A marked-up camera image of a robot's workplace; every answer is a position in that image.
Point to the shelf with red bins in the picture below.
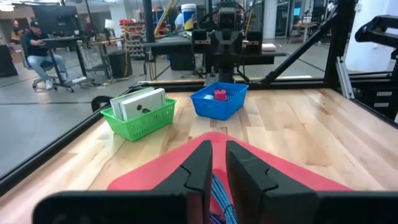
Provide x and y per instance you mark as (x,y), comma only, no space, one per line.
(133,35)

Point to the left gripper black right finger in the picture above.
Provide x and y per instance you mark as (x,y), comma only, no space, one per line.
(258,193)

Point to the silver aluminium bar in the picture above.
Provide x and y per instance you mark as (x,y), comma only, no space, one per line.
(344,77)

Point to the red charger cube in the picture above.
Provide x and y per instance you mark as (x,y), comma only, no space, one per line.
(220,95)

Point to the light green product box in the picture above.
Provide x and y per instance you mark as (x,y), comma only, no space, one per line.
(115,107)

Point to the white and blue barrel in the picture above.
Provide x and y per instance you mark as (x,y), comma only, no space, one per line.
(189,15)

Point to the light blue charger cube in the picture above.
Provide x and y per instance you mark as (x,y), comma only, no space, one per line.
(209,97)

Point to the black aluminium table frame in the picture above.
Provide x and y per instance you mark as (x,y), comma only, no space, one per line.
(46,152)

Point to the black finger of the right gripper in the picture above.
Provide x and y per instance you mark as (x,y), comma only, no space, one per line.
(235,49)
(220,49)

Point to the office chair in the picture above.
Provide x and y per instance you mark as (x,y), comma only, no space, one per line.
(29,67)

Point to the black side desk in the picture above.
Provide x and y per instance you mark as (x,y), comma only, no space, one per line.
(174,46)

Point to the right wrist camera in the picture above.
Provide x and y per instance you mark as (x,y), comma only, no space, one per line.
(227,18)

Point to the white product box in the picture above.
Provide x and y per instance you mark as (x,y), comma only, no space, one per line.
(146,101)

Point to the black pole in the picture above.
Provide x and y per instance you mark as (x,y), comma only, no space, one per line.
(148,18)

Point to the red translucent plastic bin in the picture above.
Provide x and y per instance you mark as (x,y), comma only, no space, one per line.
(149,177)

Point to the black standing desk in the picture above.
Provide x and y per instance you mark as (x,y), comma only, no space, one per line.
(77,42)

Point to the person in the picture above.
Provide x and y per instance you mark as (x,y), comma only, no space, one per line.
(17,29)
(179,20)
(37,49)

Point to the black waste bin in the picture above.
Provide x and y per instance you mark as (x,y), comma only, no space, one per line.
(119,63)

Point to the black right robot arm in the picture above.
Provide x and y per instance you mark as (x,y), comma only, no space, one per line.
(226,74)

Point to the black monitor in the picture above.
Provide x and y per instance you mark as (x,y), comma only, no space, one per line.
(56,18)

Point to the black drawer unit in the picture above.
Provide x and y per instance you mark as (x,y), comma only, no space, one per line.
(379,99)

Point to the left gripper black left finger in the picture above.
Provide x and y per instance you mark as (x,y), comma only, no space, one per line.
(196,177)

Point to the green plastic basket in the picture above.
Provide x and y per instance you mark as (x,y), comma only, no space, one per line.
(140,126)

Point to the blue plastic basket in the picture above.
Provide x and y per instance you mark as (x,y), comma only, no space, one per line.
(217,109)

